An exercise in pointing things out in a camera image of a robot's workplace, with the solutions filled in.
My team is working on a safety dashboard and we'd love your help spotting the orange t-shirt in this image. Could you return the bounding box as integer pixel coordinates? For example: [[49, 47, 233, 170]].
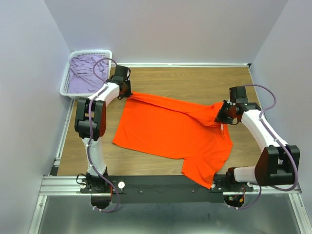
[[113, 92, 233, 189]]

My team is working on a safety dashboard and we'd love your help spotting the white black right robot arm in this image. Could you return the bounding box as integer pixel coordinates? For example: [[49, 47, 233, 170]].
[[215, 85, 300, 192]]

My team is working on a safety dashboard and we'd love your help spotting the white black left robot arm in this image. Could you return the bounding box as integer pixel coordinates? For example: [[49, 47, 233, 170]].
[[74, 65, 132, 193]]

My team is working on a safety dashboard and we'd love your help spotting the purple t-shirt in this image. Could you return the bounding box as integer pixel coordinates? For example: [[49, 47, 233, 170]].
[[68, 55, 109, 94]]

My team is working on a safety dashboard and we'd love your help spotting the white perforated plastic basket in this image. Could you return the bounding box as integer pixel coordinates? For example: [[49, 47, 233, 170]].
[[59, 49, 113, 99]]

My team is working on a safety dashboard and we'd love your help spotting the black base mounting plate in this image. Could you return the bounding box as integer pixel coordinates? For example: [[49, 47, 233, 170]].
[[76, 174, 253, 204]]

